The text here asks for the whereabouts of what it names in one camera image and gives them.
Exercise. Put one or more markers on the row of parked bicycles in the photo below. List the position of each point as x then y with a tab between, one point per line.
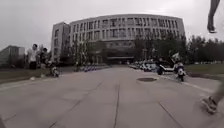
88	68

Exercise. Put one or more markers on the row of thin trees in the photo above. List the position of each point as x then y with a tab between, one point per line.
81	51

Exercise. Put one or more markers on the row of parked scooters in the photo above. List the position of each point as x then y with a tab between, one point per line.
146	66

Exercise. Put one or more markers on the large curved grey building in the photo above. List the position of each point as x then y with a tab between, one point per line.
116	30

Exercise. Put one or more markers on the grey paved plaza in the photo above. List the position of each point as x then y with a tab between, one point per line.
110	100

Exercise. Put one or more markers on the round manhole cover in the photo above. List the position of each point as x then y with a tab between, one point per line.
146	79

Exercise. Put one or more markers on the white scooter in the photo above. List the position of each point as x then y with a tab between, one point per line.
166	69

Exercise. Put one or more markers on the row of dark trees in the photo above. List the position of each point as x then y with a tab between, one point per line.
200	50

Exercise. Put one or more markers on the grass strip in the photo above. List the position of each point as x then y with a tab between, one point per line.
16	74

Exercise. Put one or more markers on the low grey building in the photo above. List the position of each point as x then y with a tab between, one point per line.
11	51

